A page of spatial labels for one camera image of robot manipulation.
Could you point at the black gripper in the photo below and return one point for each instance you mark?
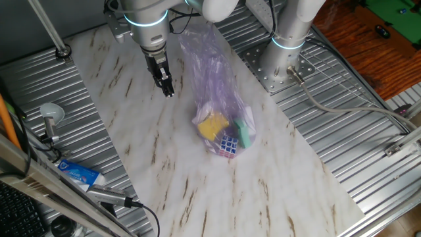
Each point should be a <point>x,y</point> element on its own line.
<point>158,61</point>

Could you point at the transparent purple plastic bag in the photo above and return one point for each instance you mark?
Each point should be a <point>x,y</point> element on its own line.
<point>210,75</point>

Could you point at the white object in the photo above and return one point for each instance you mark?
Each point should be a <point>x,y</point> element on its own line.
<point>204,112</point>

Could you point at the yellow block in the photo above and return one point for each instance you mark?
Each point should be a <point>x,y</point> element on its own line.
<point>212,125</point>

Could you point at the blue white puzzle cube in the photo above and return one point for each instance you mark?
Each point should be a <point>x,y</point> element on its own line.
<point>228,147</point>

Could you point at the green block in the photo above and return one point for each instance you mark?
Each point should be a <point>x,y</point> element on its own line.
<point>244,135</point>

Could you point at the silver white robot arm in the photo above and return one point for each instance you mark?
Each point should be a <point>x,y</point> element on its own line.
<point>289,23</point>

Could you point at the white marble pattern board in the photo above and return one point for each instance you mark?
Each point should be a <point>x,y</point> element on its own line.
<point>204,191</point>

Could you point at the blue white toothpaste box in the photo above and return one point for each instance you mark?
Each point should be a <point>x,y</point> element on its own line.
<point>80,174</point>

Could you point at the thin metal rod stand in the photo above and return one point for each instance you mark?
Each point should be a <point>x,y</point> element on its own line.
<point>49,28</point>

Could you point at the orange pole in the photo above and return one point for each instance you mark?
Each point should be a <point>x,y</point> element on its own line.
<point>6,121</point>

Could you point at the black round lens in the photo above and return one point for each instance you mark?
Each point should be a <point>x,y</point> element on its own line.
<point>63,226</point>

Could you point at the black keyboard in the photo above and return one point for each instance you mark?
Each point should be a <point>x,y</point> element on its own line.
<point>18,212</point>

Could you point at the black box with pink light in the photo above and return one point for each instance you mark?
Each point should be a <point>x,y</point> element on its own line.
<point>402,109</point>

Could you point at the green pool table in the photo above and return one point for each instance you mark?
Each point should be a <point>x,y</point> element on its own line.
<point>399,19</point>

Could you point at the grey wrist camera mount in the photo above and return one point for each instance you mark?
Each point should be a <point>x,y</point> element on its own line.
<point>116,28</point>

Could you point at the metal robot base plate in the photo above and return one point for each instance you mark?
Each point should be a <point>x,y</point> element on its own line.
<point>263,70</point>

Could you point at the silver bar camera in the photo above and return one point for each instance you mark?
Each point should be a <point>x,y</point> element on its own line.
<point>107,195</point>

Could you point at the aluminium frame bar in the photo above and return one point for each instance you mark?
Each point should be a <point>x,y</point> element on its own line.
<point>62,197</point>

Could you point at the metal corner bracket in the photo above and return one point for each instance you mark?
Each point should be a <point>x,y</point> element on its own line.
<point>403,143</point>

